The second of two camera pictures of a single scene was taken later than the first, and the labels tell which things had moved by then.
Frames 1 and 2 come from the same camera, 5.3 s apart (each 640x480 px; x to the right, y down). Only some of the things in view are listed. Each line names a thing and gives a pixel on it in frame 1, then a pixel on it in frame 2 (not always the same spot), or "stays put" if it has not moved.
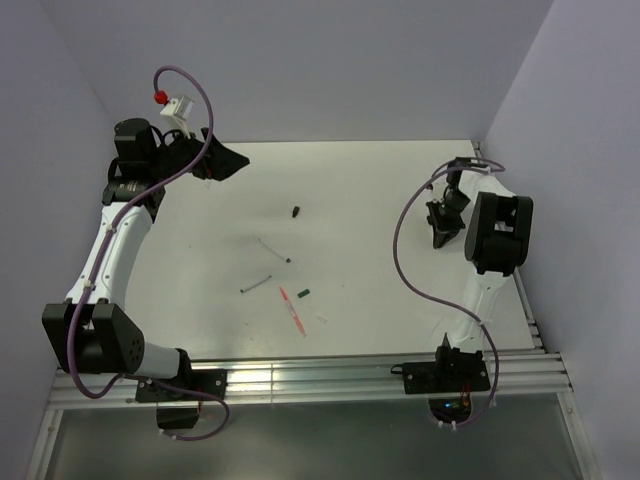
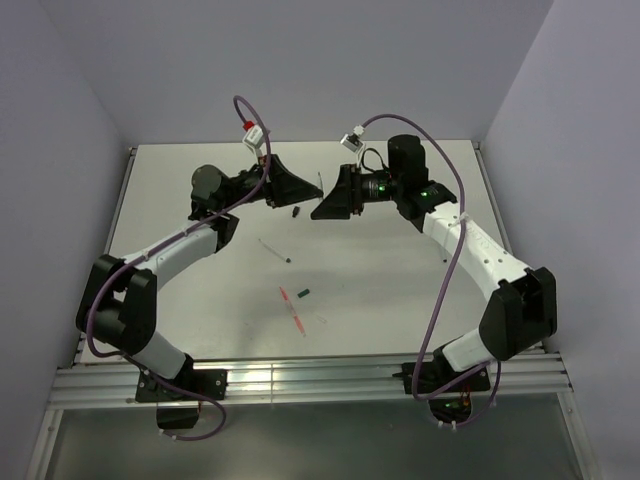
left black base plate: x=213 y=382 stays put
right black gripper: x=452 y=229 → x=346 y=192
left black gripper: x=218 y=161 → x=288 y=189
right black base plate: x=454 y=370 stays put
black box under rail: x=177 y=418 stays put
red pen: x=299 y=323 stays put
